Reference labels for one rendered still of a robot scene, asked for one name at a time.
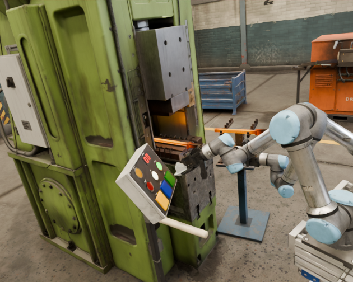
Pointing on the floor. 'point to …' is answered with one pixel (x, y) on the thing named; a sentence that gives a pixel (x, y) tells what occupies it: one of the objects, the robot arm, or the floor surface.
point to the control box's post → (154, 249)
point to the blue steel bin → (223, 90)
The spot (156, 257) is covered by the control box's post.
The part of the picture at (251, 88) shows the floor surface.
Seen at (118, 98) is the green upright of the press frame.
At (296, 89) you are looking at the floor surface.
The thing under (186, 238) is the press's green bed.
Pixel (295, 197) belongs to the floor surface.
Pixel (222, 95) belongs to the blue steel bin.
